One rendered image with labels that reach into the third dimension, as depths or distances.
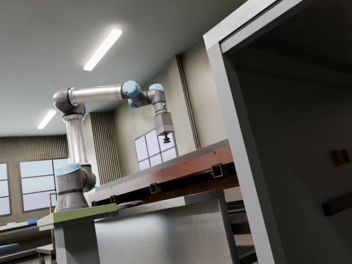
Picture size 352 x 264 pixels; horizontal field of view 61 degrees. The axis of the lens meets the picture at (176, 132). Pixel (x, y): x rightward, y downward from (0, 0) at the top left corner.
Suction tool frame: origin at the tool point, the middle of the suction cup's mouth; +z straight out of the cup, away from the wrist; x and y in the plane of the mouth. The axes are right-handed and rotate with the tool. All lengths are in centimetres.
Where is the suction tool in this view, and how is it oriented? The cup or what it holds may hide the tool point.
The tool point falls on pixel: (167, 142)
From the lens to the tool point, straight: 155.2
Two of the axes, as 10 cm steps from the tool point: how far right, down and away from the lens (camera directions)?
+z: 2.0, 9.5, -2.4
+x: -8.3, 0.3, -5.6
